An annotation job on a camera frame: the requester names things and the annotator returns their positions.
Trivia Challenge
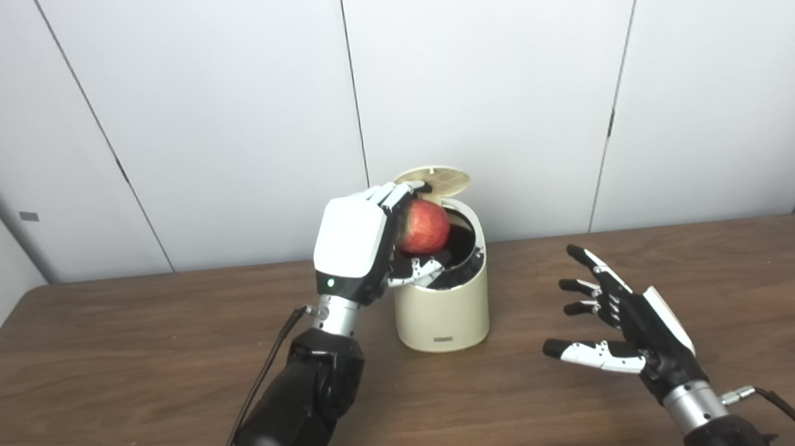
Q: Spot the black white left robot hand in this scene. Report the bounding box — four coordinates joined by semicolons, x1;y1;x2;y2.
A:
309;178;449;310

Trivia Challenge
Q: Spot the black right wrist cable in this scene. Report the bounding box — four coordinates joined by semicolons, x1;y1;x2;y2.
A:
720;382;795;446

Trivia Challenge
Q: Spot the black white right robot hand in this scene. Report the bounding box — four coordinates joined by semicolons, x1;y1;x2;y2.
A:
535;235;710;409

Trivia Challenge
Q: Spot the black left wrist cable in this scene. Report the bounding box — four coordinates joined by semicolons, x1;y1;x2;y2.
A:
201;306;315;446

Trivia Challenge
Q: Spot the red apple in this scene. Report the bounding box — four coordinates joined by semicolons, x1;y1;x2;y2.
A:
395;198;453;256

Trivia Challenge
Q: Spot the cream round bin lid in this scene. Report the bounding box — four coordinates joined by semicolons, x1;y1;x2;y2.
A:
392;163;472;201

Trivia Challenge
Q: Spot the cream-colored cylindrical bin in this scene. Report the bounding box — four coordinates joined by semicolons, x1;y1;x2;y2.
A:
384;163;493;356

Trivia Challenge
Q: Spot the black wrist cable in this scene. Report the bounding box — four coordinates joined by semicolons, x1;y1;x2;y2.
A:
201;306;315;446
720;382;795;446

